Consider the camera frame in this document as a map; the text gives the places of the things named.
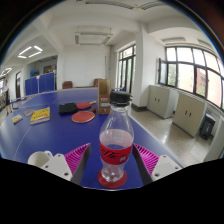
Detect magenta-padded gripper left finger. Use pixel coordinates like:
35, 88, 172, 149
40, 142, 93, 185

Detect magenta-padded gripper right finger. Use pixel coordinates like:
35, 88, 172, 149
132, 142, 183, 187

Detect clear red-labelled water bottle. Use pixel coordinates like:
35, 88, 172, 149
98, 90, 135, 184

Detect white mug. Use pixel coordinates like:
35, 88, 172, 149
27, 150, 54, 168

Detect flat round red coaster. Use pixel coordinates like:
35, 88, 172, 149
97, 169, 128, 190

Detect red table tennis paddle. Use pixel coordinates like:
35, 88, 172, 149
71, 107, 98, 124
75, 100, 98, 111

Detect large yellow book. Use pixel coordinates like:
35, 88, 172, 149
29, 106, 52, 126

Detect large beige cabinet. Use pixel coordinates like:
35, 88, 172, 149
172, 92, 208, 138

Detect black waste bin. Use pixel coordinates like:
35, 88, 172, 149
198, 113, 217, 141

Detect grey booklet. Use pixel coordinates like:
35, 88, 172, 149
22, 108, 36, 117

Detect small yellow blue book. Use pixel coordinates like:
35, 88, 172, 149
11, 113, 24, 125

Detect small beige cabinet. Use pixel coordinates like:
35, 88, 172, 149
146, 84, 178, 120

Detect folded blue table tennis table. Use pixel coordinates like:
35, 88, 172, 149
24, 72, 56, 97

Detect dark brown door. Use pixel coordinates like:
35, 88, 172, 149
14, 70, 22, 99

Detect large black-framed window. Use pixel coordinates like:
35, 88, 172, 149
158, 45, 224, 111

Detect black-framed glass door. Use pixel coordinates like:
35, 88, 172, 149
116, 44, 137, 94

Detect ceiling lights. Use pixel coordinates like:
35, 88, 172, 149
0, 44, 44, 77

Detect ceiling air conditioner unit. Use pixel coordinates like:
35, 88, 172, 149
74, 31, 114, 46

